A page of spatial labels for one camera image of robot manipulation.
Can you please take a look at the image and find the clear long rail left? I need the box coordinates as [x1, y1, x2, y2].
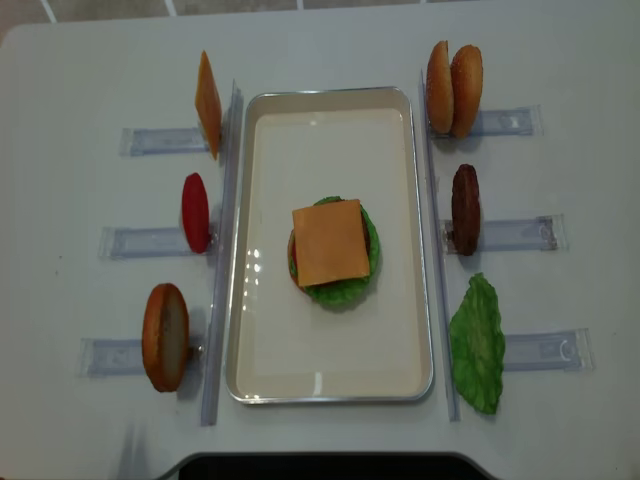
[200, 85, 244, 427]

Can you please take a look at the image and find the clear holder bottom left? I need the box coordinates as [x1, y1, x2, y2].
[75, 337, 207, 379]

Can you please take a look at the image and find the upright orange cheese slice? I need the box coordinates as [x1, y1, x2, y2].
[194, 51, 222, 159]

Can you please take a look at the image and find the white rectangular metal tray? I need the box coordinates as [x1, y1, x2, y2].
[225, 87, 433, 404]

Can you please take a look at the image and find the green lettuce leaf on stack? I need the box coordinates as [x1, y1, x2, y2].
[303, 196, 381, 309]

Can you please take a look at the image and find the clear holder middle right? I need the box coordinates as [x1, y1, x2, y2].
[438, 214, 570, 254]

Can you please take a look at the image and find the upright red tomato slice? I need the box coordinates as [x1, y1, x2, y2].
[181, 173, 211, 254]

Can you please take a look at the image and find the clear long rail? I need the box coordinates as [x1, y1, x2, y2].
[200, 85, 244, 427]
[420, 68, 460, 422]

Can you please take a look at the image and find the orange cheese slice on stack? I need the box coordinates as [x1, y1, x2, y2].
[292, 199, 371, 287]

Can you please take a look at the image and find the black object at bottom edge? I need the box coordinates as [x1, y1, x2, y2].
[178, 453, 488, 479]

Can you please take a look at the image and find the clear long rail right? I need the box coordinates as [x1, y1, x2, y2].
[420, 68, 460, 422]

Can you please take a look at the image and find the clear holder middle left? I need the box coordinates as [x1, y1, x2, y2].
[98, 227, 217, 260]

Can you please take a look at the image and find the clear holder top right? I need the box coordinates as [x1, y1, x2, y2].
[430, 104, 544, 140]

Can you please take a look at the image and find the bun sesame one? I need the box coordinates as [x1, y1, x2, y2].
[450, 45, 483, 139]
[426, 40, 454, 134]

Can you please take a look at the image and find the upright bottom bun left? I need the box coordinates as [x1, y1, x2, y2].
[141, 283, 189, 393]

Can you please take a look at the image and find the clear holder bottom right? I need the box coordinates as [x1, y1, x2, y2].
[504, 328, 595, 372]

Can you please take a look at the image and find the clear holder top left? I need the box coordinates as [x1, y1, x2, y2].
[119, 127, 209, 157]

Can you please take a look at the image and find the clear holder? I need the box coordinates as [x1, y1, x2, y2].
[75, 337, 207, 379]
[119, 127, 209, 157]
[98, 227, 217, 260]
[438, 214, 570, 254]
[430, 104, 544, 140]
[504, 328, 595, 372]

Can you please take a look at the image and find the upright green lettuce leaf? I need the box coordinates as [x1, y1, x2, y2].
[449, 273, 506, 415]

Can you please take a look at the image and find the upright brown meat patty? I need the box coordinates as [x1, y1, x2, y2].
[451, 164, 481, 256]

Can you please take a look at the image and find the red tomato slice on stack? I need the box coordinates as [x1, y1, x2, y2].
[290, 237, 297, 270]

